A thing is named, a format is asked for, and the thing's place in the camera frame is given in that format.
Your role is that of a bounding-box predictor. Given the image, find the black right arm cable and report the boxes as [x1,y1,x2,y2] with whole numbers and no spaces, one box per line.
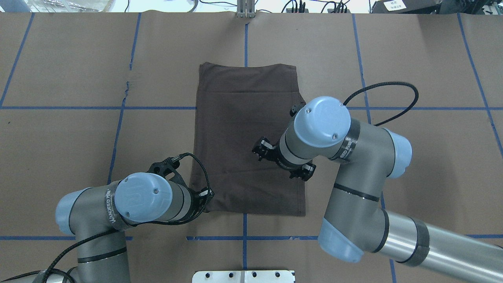
[343,81,419,127]

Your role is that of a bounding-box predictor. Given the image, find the white camera pillar base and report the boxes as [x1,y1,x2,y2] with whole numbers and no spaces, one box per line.
[192,269,296,283]

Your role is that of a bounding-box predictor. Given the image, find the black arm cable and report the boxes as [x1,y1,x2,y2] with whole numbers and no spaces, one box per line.
[0,153,211,283]
[343,81,419,127]

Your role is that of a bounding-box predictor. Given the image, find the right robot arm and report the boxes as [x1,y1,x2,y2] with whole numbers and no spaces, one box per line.
[252,96,503,283]

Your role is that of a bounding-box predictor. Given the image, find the dark brown t-shirt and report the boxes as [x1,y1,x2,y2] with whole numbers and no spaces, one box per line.
[190,62,307,217]

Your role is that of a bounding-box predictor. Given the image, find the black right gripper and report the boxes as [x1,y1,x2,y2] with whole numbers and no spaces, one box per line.
[252,102,317,182]

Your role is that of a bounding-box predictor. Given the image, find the aluminium frame post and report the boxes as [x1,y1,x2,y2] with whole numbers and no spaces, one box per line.
[237,0,256,18]

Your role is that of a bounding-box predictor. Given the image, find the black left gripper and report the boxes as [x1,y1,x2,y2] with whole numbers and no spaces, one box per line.
[147,157,215,213]

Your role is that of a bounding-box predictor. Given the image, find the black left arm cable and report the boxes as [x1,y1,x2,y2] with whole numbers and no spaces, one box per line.
[0,153,211,283]

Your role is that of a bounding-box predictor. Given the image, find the black box with label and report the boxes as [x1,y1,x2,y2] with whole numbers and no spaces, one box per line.
[371,0,442,14]

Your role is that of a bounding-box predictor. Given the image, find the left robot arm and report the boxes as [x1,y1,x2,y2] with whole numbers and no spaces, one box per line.
[5,153,214,283]

